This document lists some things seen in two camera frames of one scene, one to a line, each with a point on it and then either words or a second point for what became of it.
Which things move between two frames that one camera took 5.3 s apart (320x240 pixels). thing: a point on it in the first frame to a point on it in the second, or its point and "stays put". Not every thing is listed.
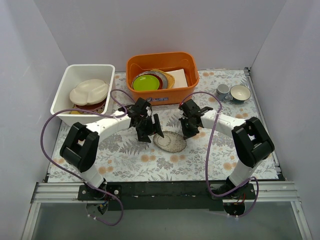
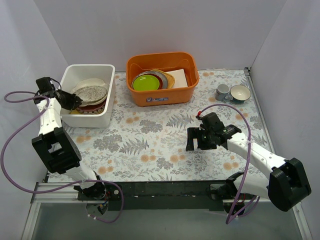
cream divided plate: [89, 92] stays put
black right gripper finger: [187, 132] to [192, 133]
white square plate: [180, 78] stays put
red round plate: [91, 106] stays put
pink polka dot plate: [91, 107] stays put
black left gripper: [146, 126] to [71, 100]
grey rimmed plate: [163, 78] stays put
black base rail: [160, 196] stays put
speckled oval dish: [172, 141] to [91, 92]
